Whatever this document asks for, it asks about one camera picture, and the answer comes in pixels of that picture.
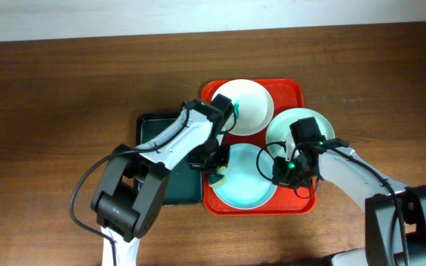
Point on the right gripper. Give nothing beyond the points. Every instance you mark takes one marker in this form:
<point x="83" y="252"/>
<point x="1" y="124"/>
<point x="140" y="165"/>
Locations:
<point x="282" y="176"/>

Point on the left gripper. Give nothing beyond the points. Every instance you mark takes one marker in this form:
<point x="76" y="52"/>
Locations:
<point x="202" y="162"/>

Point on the green yellow sponge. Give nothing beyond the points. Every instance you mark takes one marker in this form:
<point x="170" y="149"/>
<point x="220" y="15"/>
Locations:
<point x="216" y="180"/>

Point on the light green plate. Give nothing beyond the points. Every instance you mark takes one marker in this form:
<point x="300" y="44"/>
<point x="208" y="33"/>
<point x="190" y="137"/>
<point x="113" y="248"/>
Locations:
<point x="279" y="128"/>

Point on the light blue plate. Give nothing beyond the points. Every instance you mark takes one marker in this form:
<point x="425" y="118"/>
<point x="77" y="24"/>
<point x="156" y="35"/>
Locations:
<point x="248" y="175"/>

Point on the white plate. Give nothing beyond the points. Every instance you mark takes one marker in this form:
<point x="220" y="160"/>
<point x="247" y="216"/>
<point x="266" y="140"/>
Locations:
<point x="252" y="103"/>

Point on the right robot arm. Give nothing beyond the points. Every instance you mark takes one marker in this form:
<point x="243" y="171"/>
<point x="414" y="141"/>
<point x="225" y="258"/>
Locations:
<point x="395" y="213"/>

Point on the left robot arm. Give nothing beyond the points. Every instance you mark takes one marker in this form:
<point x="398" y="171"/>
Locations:
<point x="130" y="193"/>

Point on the black water tray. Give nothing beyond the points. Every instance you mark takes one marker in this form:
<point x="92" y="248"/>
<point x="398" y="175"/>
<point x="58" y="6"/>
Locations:
<point x="185" y="185"/>

